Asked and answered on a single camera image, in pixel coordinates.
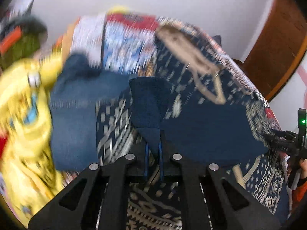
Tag orange box on clutter pile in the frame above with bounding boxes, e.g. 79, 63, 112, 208
0, 26, 22, 55

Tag orange sleeve forearm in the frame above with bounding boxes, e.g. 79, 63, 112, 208
292, 178, 307, 211

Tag person's right hand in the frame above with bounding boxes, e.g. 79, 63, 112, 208
287, 157, 307, 187

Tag folded blue denim jeans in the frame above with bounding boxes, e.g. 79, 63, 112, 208
50, 53, 129, 171

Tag navy patterned hooded garment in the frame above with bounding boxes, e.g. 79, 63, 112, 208
96, 24, 289, 223

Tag yellow cartoon fleece blanket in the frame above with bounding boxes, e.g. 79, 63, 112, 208
1, 53, 64, 226

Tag brown wooden room door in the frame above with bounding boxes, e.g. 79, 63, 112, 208
243, 0, 306, 101

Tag colourful patchwork bedspread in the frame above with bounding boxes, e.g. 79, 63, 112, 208
71, 12, 280, 138

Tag green patterned cloth cover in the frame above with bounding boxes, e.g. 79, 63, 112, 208
1, 34, 40, 71

